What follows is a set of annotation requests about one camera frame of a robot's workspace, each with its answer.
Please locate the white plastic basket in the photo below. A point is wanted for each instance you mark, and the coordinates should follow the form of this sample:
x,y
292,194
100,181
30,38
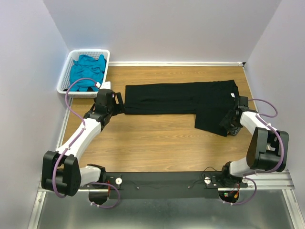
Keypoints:
x,y
64,81

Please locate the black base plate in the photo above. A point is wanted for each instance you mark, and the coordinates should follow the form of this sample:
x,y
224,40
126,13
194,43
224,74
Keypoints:
x,y
164,185

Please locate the black t shirt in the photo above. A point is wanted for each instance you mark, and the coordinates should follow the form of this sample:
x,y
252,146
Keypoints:
x,y
210,102

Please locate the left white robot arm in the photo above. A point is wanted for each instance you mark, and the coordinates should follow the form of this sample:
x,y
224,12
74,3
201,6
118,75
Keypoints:
x,y
61,172

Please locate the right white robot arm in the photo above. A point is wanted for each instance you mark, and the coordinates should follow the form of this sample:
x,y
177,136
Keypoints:
x,y
268,148

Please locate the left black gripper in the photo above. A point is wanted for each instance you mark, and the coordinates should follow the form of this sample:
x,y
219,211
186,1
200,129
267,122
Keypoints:
x,y
119,108

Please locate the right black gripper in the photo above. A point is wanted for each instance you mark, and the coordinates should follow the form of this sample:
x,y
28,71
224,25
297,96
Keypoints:
x,y
232,131

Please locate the blue t shirt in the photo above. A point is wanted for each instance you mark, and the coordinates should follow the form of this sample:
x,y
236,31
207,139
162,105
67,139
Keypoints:
x,y
86,72

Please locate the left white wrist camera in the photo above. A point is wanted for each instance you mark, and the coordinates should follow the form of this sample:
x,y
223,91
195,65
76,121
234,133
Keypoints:
x,y
104,85

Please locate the aluminium rail frame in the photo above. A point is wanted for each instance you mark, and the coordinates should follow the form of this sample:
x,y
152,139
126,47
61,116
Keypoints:
x,y
170,143

